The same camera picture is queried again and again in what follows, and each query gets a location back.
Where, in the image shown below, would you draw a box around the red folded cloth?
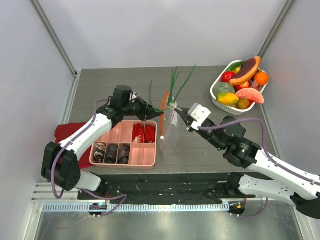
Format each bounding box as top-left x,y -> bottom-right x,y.
54,122 -> 93,169

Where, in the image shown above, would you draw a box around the toy watermelon slice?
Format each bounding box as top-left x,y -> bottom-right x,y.
235,88 -> 265,104

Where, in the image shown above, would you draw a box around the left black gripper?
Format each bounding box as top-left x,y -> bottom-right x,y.
122,96 -> 164,122

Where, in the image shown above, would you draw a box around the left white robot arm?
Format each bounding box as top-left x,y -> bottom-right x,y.
41,85 -> 162,200

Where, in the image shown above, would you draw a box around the toy yellow lemon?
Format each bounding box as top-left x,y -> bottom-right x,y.
236,98 -> 251,110

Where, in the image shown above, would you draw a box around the toy green melon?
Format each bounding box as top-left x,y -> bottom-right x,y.
212,82 -> 236,97

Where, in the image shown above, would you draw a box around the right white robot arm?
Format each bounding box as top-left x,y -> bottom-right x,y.
175,103 -> 320,219

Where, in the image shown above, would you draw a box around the white plastic fruit basket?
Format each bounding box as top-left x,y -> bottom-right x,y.
210,60 -> 267,116

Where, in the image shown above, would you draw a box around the toy green onion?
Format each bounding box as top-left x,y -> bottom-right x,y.
148,65 -> 196,114

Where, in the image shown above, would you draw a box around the white slotted cable duct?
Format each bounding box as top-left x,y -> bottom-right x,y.
42,201 -> 230,213

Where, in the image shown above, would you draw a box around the rose pattern rolled tie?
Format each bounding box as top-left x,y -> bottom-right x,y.
92,142 -> 107,164

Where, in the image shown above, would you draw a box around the toy red apple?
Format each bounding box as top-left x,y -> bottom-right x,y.
221,71 -> 236,83

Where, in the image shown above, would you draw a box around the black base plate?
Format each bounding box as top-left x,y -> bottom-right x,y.
47,172 -> 286,205

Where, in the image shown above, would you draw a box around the toy yellow green mango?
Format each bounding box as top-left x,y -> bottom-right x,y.
216,92 -> 240,107

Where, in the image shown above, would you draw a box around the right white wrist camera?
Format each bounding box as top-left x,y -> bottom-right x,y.
187,103 -> 211,130

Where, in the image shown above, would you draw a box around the toy green pepper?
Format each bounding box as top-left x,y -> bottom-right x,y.
228,61 -> 245,71

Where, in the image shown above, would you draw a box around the brown blue floral rolled tie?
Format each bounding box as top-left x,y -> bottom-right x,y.
104,143 -> 118,164

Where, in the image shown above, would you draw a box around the toy orange fruit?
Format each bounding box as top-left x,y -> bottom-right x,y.
254,71 -> 270,86

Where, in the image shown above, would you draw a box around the clear orange zip top bag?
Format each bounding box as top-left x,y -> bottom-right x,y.
158,107 -> 180,159

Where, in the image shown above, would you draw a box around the red sock with white trim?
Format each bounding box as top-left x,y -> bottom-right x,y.
132,123 -> 145,144

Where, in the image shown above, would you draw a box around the red folded sock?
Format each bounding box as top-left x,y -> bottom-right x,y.
143,125 -> 156,144

